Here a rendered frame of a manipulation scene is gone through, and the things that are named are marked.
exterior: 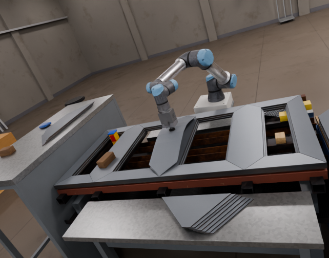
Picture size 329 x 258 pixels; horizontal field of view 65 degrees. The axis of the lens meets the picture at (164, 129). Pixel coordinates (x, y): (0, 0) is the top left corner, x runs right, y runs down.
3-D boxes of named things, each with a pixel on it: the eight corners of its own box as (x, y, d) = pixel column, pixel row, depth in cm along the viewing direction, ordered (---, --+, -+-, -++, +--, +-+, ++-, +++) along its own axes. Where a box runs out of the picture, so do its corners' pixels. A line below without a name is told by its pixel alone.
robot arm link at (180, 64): (181, 49, 195) (142, 83, 169) (193, 47, 187) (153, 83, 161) (186, 63, 201) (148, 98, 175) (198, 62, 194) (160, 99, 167)
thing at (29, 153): (15, 185, 150) (11, 179, 148) (-44, 190, 174) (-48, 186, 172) (115, 97, 257) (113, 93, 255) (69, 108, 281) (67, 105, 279)
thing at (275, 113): (296, 114, 180) (295, 109, 178) (239, 123, 196) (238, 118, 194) (294, 106, 190) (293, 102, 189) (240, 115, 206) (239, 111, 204)
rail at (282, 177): (328, 179, 111) (327, 168, 108) (59, 196, 173) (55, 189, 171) (323, 166, 118) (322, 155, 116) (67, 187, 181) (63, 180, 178)
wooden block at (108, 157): (105, 168, 167) (102, 162, 165) (99, 168, 170) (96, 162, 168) (116, 157, 176) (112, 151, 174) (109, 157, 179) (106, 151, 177)
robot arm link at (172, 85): (164, 78, 168) (153, 85, 161) (177, 78, 161) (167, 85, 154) (167, 89, 172) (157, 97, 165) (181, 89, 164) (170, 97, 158)
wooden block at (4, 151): (16, 150, 195) (12, 145, 193) (11, 154, 190) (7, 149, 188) (6, 153, 198) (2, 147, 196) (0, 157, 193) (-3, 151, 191)
